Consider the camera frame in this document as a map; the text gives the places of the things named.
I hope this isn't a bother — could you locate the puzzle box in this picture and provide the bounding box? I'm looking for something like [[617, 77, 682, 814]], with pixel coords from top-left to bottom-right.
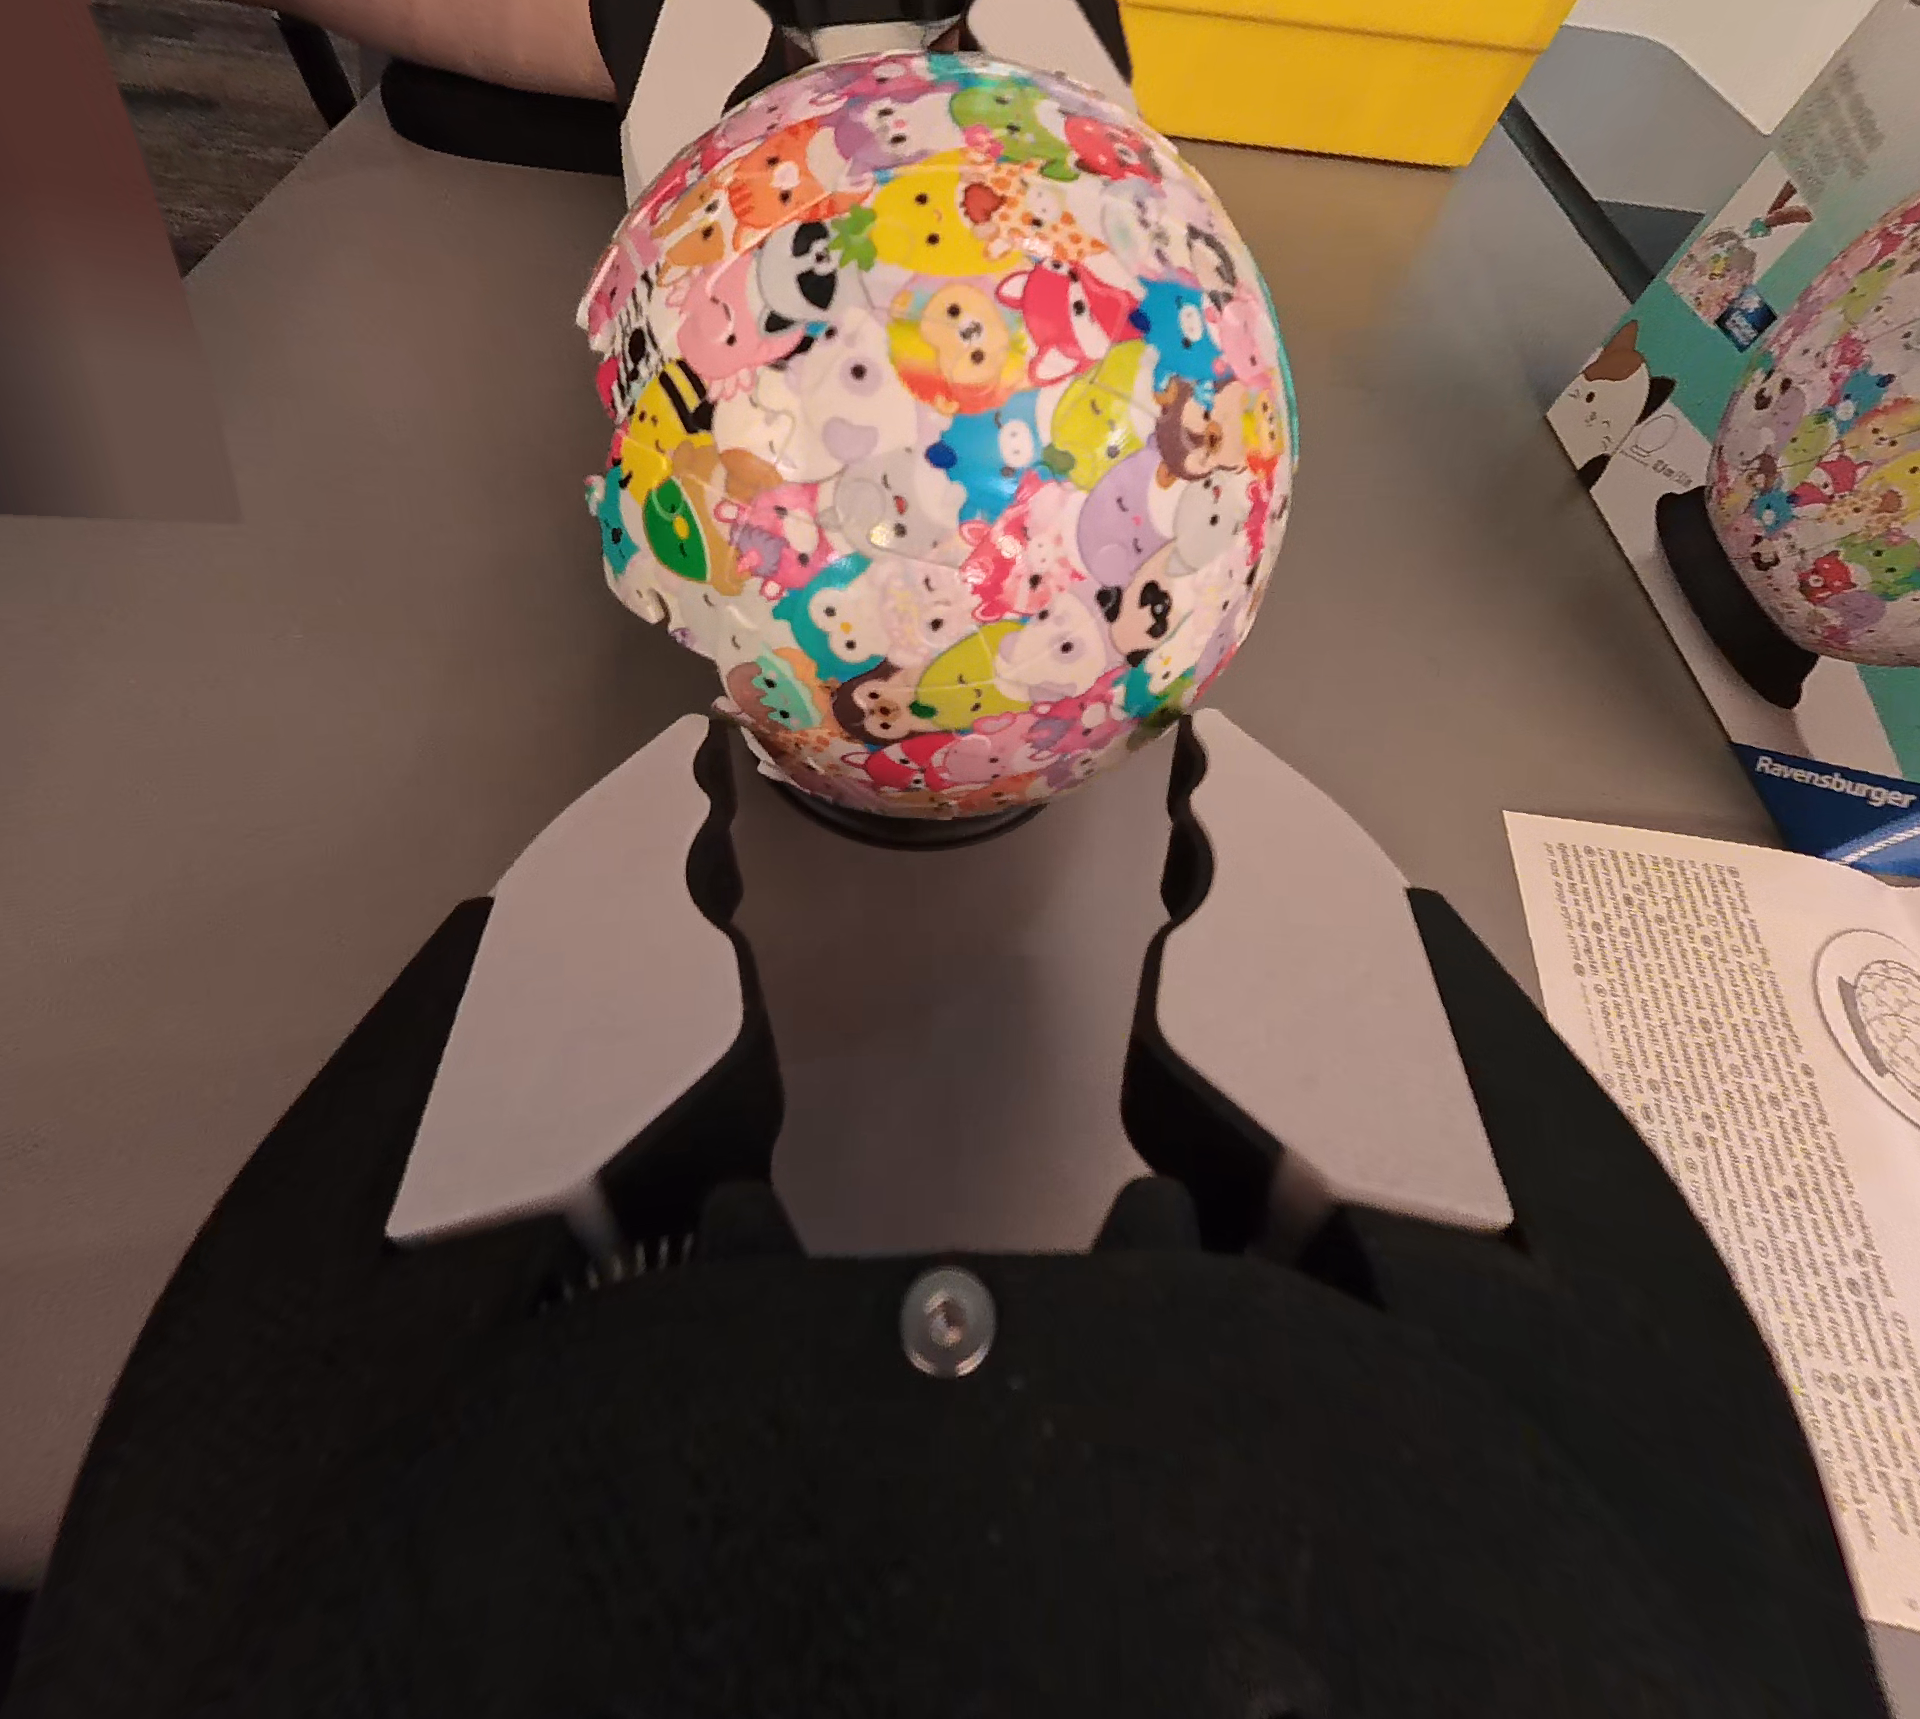
[[1543, 0, 1920, 883]]

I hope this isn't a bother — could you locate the white instruction sheet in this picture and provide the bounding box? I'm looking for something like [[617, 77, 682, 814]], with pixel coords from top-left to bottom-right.
[[1504, 811, 1920, 1633]]

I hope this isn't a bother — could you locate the black ball stand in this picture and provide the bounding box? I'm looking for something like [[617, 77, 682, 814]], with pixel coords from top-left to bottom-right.
[[758, 759, 1050, 849]]

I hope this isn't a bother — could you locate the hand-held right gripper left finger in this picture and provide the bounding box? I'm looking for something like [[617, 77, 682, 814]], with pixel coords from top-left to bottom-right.
[[384, 709, 787, 1267]]

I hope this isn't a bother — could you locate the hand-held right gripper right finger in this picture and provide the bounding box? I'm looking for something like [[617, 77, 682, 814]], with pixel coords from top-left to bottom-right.
[[1120, 706, 1515, 1257]]

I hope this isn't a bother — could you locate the colourful puzzle ball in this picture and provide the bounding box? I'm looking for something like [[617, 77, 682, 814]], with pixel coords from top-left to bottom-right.
[[576, 51, 1301, 820]]

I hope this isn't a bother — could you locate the black wrist rest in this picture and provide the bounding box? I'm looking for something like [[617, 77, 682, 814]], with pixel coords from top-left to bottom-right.
[[378, 57, 626, 177]]

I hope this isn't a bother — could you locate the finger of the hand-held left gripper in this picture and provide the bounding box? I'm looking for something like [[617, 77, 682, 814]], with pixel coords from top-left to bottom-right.
[[617, 0, 787, 194], [967, 0, 1146, 105]]

